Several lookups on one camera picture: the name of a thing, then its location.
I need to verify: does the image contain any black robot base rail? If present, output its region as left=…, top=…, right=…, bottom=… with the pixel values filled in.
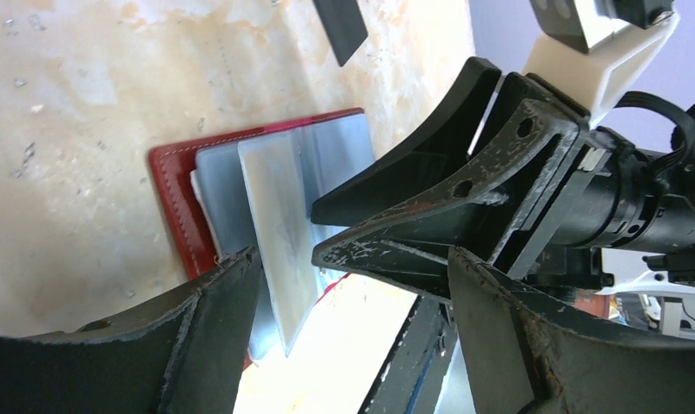
left=358, top=296, right=457, bottom=414

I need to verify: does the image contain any cream card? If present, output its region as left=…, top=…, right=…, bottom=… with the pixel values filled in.
left=238, top=133, right=322, bottom=355

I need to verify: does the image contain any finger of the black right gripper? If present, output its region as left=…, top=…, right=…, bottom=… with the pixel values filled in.
left=310, top=57, right=501, bottom=227
left=311, top=72, right=589, bottom=300

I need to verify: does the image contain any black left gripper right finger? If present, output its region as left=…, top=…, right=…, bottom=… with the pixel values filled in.
left=448, top=247, right=695, bottom=413

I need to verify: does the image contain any black card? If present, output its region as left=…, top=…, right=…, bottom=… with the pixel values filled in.
left=313, top=0, right=368, bottom=67

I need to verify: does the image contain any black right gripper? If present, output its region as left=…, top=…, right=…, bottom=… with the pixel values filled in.
left=507, top=129, right=695, bottom=292

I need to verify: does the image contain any red leather card holder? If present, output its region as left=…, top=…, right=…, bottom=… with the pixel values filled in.
left=148, top=108, right=374, bottom=362

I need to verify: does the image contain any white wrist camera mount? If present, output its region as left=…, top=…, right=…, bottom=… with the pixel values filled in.
left=523, top=0, right=679, bottom=127

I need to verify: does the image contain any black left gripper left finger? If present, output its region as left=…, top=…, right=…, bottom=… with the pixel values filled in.
left=0, top=247, right=262, bottom=413

